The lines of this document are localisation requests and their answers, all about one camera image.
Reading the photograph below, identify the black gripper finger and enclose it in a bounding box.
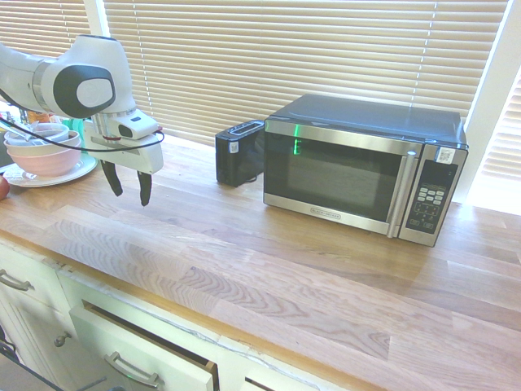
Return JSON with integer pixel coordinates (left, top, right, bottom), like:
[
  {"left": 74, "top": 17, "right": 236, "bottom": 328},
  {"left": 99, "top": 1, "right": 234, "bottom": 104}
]
[
  {"left": 137, "top": 171, "right": 153, "bottom": 208},
  {"left": 101, "top": 160, "right": 124, "bottom": 198}
]

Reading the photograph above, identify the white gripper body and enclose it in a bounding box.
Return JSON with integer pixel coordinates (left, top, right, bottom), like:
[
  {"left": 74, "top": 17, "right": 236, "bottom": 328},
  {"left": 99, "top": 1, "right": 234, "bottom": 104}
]
[{"left": 90, "top": 133, "right": 165, "bottom": 176}]

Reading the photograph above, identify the black toaster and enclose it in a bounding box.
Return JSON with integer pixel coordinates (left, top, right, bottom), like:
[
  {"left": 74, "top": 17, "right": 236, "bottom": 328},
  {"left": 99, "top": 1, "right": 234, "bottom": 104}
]
[{"left": 215, "top": 120, "right": 266, "bottom": 188}]

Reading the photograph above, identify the white plate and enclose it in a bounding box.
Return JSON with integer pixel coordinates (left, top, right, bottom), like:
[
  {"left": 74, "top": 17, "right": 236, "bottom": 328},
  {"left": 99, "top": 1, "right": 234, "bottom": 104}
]
[{"left": 2, "top": 153, "right": 99, "bottom": 188}]

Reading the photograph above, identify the pink bowl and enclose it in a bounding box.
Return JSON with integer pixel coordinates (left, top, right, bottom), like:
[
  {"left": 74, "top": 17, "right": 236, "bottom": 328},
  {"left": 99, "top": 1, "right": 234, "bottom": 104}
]
[{"left": 3, "top": 130, "right": 85, "bottom": 178}]

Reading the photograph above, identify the white bowl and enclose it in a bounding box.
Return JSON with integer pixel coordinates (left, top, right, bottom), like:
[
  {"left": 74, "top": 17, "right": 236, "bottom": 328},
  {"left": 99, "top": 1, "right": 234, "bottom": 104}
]
[{"left": 3, "top": 122, "right": 72, "bottom": 147}]

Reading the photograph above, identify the white cabinet door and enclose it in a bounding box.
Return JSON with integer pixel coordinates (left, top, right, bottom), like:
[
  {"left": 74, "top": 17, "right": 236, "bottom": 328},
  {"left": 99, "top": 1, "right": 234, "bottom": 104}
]
[{"left": 0, "top": 239, "right": 107, "bottom": 391}]

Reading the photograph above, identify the narrow beige window blind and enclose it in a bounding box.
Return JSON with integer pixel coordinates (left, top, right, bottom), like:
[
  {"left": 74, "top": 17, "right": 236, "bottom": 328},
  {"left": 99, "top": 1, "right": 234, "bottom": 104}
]
[{"left": 0, "top": 0, "right": 91, "bottom": 60}]

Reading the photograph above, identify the white open drawer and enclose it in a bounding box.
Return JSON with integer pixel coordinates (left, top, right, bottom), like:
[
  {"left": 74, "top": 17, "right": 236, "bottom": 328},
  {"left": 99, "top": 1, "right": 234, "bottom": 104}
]
[{"left": 68, "top": 300, "right": 219, "bottom": 391}]

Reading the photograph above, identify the wide beige window blind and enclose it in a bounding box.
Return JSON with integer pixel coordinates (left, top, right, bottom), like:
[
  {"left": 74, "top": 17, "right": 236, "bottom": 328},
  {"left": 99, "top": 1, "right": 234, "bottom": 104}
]
[{"left": 103, "top": 0, "right": 512, "bottom": 147}]

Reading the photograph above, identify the stainless steel microwave oven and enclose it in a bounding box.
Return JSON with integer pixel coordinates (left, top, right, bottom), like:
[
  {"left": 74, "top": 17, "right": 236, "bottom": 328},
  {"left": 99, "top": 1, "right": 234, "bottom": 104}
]
[{"left": 262, "top": 94, "right": 470, "bottom": 248}]

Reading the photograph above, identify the beige side window blind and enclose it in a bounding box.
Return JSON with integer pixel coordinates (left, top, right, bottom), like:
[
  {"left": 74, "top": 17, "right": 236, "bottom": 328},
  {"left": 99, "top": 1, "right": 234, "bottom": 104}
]
[{"left": 479, "top": 77, "right": 521, "bottom": 182}]

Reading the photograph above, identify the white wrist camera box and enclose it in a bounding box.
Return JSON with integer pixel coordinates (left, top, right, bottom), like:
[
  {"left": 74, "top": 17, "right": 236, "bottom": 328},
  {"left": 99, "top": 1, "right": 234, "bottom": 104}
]
[{"left": 117, "top": 116, "right": 159, "bottom": 141}]

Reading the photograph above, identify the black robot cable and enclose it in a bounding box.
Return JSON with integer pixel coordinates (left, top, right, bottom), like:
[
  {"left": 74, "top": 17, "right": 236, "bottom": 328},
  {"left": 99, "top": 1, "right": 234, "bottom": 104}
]
[{"left": 0, "top": 90, "right": 165, "bottom": 151}]

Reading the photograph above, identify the silver cabinet pull handle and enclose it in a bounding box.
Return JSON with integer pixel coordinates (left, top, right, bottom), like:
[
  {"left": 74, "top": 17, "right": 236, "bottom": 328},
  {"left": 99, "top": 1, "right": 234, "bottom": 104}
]
[{"left": 0, "top": 269, "right": 33, "bottom": 292}]

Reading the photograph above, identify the silver drawer handle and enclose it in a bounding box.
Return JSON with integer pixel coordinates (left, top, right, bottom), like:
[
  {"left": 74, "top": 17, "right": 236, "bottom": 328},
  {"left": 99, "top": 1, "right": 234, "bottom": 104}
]
[{"left": 103, "top": 351, "right": 163, "bottom": 389}]

